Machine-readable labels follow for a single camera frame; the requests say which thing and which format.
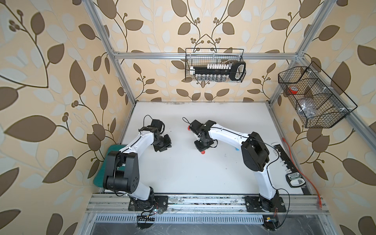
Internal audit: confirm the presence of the green cloth bag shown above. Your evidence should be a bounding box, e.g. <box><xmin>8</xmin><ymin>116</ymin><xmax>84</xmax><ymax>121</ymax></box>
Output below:
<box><xmin>93</xmin><ymin>145</ymin><xmax>125</xmax><ymax>188</ymax></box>

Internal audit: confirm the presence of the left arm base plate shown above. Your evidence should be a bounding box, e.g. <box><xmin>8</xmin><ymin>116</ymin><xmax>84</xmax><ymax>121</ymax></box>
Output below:
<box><xmin>128</xmin><ymin>195</ymin><xmax>168</xmax><ymax>213</ymax></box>

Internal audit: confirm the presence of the black wire basket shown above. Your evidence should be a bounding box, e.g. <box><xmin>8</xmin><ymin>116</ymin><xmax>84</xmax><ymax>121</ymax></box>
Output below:
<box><xmin>278</xmin><ymin>61</ymin><xmax>358</xmax><ymax>128</ymax></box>
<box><xmin>185</xmin><ymin>48</ymin><xmax>246</xmax><ymax>83</ymax></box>

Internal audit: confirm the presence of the aluminium rail front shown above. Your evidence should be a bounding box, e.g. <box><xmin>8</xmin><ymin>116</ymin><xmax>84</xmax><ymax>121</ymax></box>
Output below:
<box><xmin>86</xmin><ymin>193</ymin><xmax>330</xmax><ymax>215</ymax></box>

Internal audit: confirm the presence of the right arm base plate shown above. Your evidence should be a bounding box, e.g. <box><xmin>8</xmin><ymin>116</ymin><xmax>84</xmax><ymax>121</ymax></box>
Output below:
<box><xmin>244</xmin><ymin>194</ymin><xmax>287</xmax><ymax>213</ymax></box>

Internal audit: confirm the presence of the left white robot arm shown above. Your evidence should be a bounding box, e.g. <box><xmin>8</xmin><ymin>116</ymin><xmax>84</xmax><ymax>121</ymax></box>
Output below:
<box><xmin>102</xmin><ymin>128</ymin><xmax>171</xmax><ymax>201</ymax></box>

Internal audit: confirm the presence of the handheld label device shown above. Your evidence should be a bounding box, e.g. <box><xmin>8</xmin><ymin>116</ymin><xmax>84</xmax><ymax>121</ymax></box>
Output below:
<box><xmin>273</xmin><ymin>144</ymin><xmax>306</xmax><ymax>188</ymax></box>

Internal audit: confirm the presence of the red tape roll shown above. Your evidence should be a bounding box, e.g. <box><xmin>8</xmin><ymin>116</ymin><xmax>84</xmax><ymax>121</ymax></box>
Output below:
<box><xmin>287</xmin><ymin>86</ymin><xmax>299</xmax><ymax>95</ymax></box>

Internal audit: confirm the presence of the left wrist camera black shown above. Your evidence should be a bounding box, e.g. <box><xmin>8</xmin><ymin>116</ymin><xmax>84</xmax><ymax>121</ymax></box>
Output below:
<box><xmin>150</xmin><ymin>119</ymin><xmax>165</xmax><ymax>134</ymax></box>

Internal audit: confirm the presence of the clear plastic bag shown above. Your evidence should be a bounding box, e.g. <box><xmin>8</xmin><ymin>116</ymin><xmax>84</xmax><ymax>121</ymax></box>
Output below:
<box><xmin>298</xmin><ymin>98</ymin><xmax>318</xmax><ymax>118</ymax></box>

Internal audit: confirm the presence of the black white tool in basket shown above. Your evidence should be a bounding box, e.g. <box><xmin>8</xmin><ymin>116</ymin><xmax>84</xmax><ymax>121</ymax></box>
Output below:
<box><xmin>188</xmin><ymin>61</ymin><xmax>246</xmax><ymax>83</ymax></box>

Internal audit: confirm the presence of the black wire basket right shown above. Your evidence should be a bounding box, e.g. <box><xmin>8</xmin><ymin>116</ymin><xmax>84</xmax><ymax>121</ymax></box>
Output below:
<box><xmin>278</xmin><ymin>61</ymin><xmax>358</xmax><ymax>128</ymax></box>

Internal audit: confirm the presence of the red cable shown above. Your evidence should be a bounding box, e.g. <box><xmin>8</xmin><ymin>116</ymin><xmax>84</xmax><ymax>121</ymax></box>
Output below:
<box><xmin>281</xmin><ymin>137</ymin><xmax>323</xmax><ymax>209</ymax></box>

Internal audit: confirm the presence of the black wire basket back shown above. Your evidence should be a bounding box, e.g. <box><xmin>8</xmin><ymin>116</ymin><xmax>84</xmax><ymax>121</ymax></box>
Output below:
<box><xmin>185</xmin><ymin>48</ymin><xmax>246</xmax><ymax>83</ymax></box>

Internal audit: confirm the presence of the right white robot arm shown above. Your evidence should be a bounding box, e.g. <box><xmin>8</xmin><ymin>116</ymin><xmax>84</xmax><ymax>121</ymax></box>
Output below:
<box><xmin>189</xmin><ymin>120</ymin><xmax>277</xmax><ymax>200</ymax></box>

